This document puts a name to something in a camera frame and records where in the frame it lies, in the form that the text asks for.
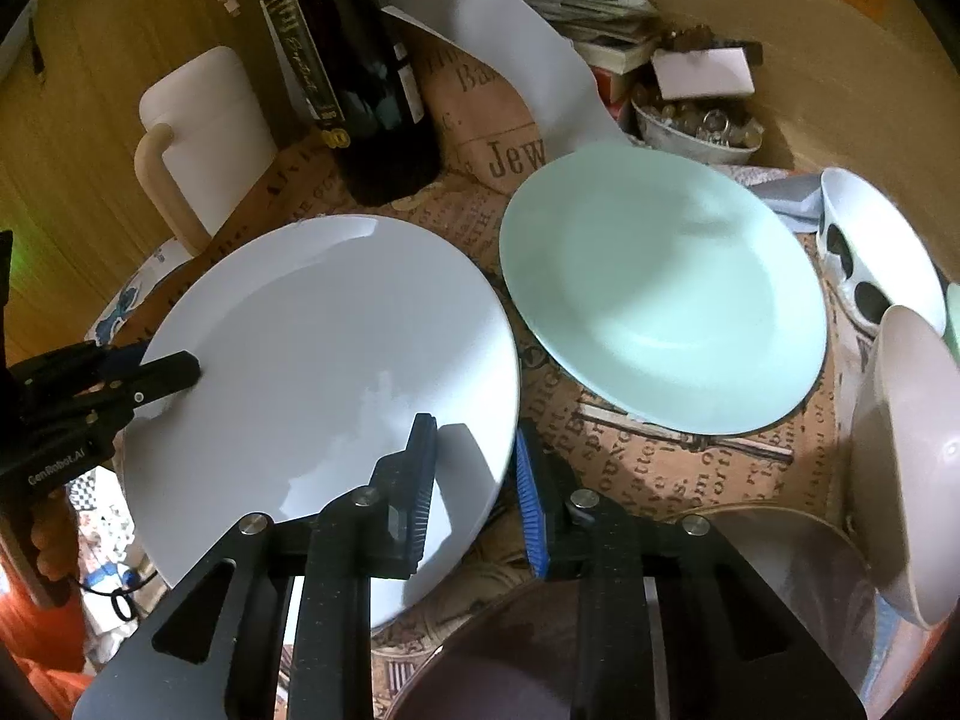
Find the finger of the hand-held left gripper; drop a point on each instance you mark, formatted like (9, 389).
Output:
(116, 358)
(169, 373)

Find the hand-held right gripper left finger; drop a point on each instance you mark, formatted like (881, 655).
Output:
(421, 499)

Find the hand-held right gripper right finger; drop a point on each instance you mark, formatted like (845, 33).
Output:
(529, 510)

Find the large white plate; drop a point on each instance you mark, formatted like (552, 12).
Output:
(315, 360)

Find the mint green plate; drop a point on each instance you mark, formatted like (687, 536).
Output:
(660, 292)

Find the person's left hand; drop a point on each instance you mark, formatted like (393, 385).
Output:
(52, 540)

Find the white cartoon print mat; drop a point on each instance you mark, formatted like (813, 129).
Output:
(120, 307)

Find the white patterned cloth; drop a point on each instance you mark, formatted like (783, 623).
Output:
(97, 525)

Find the newspaper print tablecloth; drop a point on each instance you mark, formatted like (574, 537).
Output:
(660, 480)

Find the orange cloth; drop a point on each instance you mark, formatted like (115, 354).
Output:
(37, 637)

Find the pale pink bowl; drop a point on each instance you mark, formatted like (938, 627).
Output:
(795, 585)
(907, 465)

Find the dark wine bottle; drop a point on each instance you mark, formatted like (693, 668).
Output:
(375, 127)

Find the small bowl of trinkets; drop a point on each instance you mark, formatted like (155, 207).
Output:
(690, 146)

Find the light blue cloth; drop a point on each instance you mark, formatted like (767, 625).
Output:
(787, 195)

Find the red and white box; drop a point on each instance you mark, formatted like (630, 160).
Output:
(609, 86)

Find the white paper sheet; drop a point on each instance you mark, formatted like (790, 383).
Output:
(525, 52)

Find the pale green dish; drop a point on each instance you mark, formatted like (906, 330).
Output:
(953, 315)

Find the white card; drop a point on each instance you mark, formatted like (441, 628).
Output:
(701, 71)

